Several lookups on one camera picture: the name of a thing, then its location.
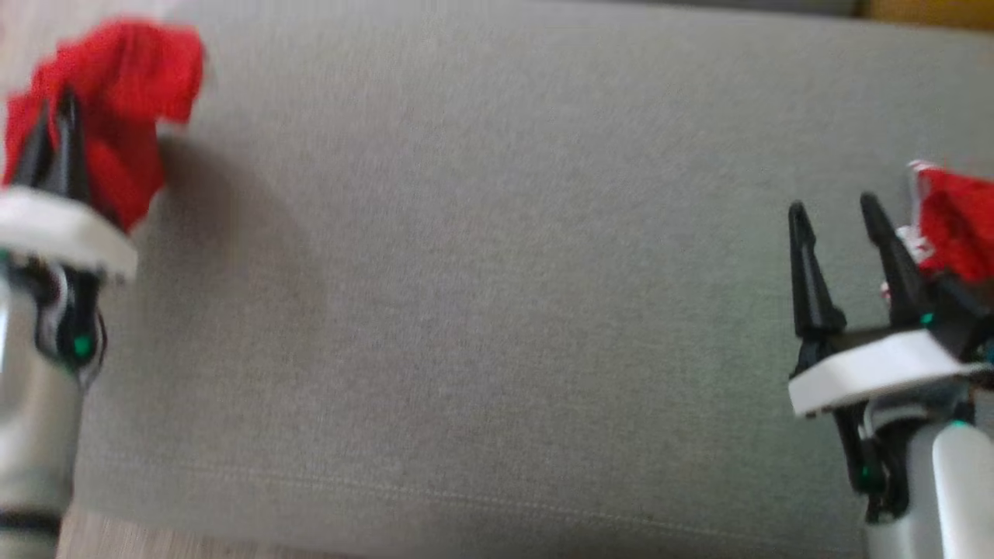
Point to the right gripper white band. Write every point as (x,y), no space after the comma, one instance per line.
(870,369)

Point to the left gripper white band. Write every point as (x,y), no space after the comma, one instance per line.
(62,229)

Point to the red shorts with white band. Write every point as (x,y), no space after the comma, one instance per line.
(124,78)

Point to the red jersey with white trim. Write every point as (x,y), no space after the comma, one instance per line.
(959,217)

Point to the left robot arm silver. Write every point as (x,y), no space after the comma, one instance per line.
(31,435)

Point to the large yellow cushion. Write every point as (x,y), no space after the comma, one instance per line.
(932,12)

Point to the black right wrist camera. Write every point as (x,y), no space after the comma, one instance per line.
(963,318)

